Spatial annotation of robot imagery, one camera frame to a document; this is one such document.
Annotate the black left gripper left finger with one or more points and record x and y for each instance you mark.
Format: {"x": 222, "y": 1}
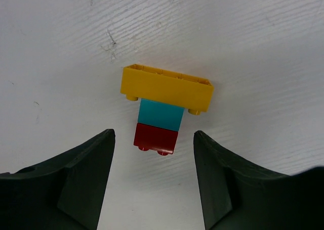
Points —
{"x": 63, "y": 192}

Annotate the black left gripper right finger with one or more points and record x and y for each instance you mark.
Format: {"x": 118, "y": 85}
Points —
{"x": 236, "y": 193}

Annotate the small red lego brick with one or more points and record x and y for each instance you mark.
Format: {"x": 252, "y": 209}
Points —
{"x": 161, "y": 140}

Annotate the long yellow lego brick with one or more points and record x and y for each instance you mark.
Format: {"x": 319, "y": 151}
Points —
{"x": 178, "y": 89}

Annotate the small teal lego brick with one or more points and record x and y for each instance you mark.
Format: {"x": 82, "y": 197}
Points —
{"x": 160, "y": 115}

